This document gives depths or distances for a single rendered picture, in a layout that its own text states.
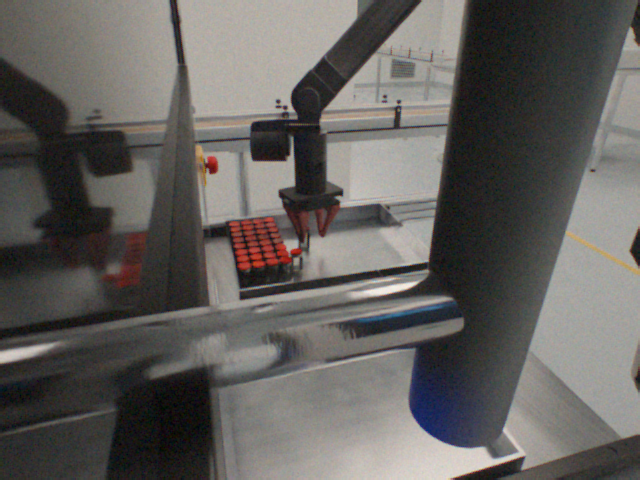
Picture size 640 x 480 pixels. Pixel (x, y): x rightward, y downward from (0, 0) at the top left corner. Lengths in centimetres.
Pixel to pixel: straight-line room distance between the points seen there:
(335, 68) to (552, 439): 56
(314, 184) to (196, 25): 154
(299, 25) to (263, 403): 192
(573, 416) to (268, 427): 34
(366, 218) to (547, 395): 52
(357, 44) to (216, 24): 151
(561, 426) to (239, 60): 196
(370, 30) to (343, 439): 56
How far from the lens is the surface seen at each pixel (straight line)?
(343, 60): 69
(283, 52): 221
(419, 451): 49
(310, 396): 52
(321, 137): 70
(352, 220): 92
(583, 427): 58
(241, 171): 168
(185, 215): 17
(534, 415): 56
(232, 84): 218
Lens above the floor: 128
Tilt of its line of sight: 28 degrees down
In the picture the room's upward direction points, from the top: straight up
